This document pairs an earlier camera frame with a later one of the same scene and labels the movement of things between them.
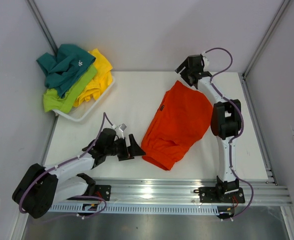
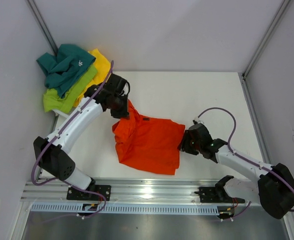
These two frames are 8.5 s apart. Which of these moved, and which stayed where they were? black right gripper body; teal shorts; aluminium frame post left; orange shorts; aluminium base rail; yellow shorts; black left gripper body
Moved: black right gripper body; orange shorts; black left gripper body
Stayed: aluminium base rail; teal shorts; yellow shorts; aluminium frame post left
